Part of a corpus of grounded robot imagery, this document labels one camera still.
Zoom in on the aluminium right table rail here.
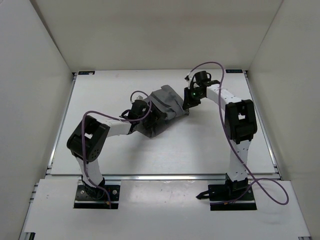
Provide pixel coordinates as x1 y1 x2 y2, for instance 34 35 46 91
244 70 280 175

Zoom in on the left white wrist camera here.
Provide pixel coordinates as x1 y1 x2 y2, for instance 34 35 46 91
135 95 144 101

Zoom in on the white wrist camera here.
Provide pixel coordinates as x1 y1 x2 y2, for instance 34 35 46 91
184 72 195 89
135 95 144 101

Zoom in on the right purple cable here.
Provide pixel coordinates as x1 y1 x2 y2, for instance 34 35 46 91
186 61 290 206

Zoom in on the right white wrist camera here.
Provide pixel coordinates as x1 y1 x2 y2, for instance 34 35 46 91
184 72 195 89

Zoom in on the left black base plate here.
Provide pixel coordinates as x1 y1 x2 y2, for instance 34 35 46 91
73 183 121 210

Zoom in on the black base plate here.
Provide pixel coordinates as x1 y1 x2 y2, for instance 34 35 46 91
73 183 121 210
196 184 257 211

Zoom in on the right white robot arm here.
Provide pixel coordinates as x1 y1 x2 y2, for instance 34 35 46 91
182 71 258 200

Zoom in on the purple cable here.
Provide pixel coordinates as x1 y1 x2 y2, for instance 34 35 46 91
186 61 290 206
81 91 153 203

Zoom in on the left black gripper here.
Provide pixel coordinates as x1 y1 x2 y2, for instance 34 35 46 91
138 101 166 131

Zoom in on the blue table label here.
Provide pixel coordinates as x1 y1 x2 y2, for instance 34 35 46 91
225 69 243 74
78 70 95 76

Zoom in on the aluminium table rail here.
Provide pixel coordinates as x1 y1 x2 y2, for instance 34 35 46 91
104 174 226 181
46 72 78 175
244 70 280 175

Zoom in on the grey pleated skirt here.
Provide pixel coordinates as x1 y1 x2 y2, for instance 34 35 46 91
137 85 190 138

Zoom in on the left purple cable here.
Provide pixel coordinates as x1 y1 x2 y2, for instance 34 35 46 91
81 91 153 203

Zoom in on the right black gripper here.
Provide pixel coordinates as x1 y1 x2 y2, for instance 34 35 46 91
182 87 204 111

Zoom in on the right blue table label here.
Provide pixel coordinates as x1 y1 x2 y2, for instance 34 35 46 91
225 69 243 74

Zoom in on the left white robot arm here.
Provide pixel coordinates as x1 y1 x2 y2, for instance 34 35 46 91
66 100 166 199

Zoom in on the left blue table label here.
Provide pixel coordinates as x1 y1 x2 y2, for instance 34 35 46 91
78 70 95 76

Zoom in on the aluminium left table rail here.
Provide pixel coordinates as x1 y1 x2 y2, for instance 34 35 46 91
46 72 78 175

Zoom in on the aluminium front table rail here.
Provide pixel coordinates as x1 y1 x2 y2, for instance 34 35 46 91
104 174 226 181

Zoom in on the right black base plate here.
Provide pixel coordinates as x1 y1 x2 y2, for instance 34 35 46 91
196 184 257 211

